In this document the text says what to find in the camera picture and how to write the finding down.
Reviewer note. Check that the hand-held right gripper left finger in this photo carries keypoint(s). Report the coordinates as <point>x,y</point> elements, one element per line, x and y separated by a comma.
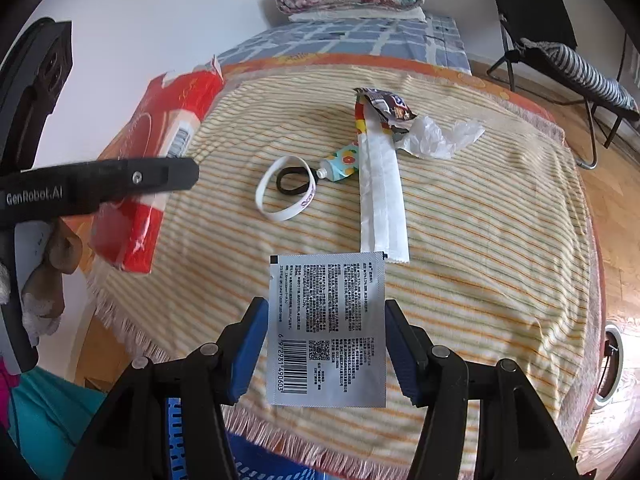
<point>247,350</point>

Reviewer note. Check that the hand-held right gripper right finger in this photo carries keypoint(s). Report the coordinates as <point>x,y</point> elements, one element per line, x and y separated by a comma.
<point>402,355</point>

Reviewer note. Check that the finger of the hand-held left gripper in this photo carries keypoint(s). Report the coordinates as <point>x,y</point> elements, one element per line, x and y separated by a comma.
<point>150,176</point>

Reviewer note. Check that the silver printed sachet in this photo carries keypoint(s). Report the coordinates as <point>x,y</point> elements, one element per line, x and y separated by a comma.
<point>325,310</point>

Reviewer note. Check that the fruit print hand cream tube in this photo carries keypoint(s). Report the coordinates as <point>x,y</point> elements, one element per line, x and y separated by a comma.
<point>340,162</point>

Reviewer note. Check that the brown chocolate bar wrapper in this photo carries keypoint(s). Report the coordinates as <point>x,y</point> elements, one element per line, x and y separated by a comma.
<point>390,105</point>

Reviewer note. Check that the person's left hand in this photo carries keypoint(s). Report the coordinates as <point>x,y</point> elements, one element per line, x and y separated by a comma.
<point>62,252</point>

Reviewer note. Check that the red tissue pack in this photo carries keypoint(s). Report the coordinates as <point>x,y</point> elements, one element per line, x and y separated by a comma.
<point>165,110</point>

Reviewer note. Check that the white silicone wristband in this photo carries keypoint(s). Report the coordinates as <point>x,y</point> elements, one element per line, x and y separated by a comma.
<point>261,185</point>

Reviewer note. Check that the grey fringed blanket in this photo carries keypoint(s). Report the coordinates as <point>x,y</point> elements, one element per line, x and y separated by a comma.
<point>320,435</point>

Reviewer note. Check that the yellow striped blanket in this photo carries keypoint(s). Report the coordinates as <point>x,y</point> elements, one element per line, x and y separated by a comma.
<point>475,260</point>

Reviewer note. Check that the long white paper wrapper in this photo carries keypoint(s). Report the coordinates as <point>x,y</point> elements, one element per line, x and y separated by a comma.
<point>382,200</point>

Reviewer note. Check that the pink cloth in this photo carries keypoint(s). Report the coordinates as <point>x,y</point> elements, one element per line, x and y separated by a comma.
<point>7,390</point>

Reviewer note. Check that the teal pants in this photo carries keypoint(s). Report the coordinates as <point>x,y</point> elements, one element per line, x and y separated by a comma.
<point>45,420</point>

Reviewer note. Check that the white round appliance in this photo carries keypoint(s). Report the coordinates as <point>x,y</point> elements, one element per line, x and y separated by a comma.
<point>619,360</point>

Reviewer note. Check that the crumpled clear plastic wrap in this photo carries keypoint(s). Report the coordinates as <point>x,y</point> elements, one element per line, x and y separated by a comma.
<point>435,140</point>

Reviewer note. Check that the blue checkered sheet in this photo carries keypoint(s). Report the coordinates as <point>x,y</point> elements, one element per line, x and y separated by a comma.
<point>350,35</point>

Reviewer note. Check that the striped chair cushion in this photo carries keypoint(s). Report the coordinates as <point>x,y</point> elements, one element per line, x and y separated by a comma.
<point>585,70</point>

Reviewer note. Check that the black folding chair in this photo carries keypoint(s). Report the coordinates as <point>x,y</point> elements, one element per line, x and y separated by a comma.
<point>530,5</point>

